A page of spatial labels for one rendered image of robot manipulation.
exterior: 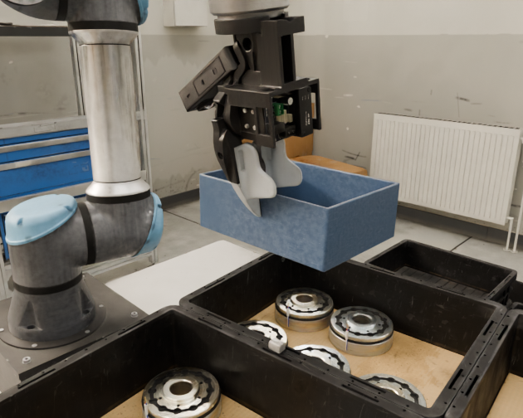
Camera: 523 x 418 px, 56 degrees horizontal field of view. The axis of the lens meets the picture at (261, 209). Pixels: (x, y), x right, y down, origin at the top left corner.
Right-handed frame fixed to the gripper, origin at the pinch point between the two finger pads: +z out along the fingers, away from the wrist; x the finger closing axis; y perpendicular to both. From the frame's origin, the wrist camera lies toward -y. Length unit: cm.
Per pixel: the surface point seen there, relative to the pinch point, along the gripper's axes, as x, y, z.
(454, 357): 26.0, 13.1, 33.3
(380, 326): 21.4, 2.7, 29.5
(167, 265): 26, -69, 47
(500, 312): 28.1, 18.3, 23.5
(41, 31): 59, -196, -12
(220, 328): -2.9, -6.9, 19.6
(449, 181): 266, -102, 111
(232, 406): -5.7, -3.1, 29.1
